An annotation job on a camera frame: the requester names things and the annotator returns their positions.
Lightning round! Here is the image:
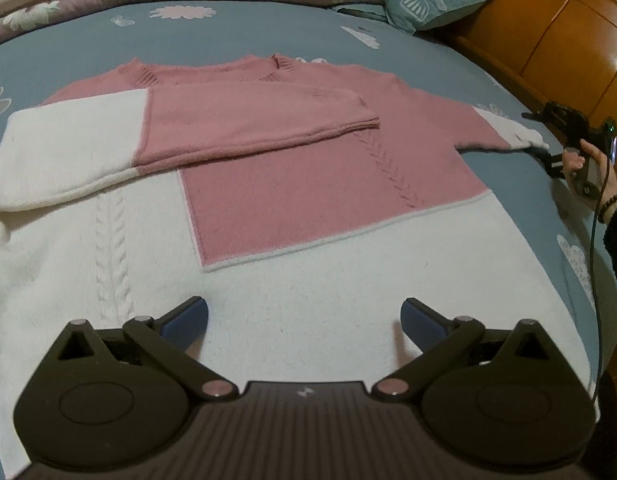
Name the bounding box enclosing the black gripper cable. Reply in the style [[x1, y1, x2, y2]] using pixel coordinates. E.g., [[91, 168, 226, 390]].
[[589, 127, 616, 403]]

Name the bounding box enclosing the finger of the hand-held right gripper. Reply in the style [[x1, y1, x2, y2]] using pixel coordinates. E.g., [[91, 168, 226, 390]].
[[529, 146, 565, 179], [521, 101, 571, 128]]

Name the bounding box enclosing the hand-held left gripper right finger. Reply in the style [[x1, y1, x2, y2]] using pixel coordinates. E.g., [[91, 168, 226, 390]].
[[371, 297, 578, 403]]

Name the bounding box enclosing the beaded bracelet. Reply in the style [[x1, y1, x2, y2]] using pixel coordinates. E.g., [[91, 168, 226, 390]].
[[597, 191, 617, 223]]

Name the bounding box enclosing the person's right hand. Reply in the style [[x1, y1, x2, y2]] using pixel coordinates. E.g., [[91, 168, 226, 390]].
[[563, 140, 617, 216]]

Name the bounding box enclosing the pink and white sweater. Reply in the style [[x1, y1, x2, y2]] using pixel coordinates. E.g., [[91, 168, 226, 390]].
[[0, 52, 596, 480]]

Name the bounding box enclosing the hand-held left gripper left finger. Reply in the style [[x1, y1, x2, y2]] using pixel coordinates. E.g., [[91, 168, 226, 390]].
[[31, 295, 240, 403]]

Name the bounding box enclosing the wooden bed headboard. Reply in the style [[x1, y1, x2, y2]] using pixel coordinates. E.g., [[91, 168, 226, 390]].
[[433, 0, 617, 141]]

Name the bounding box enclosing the blue floral bed sheet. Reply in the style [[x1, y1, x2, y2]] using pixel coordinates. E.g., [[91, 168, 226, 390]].
[[0, 0, 617, 411]]

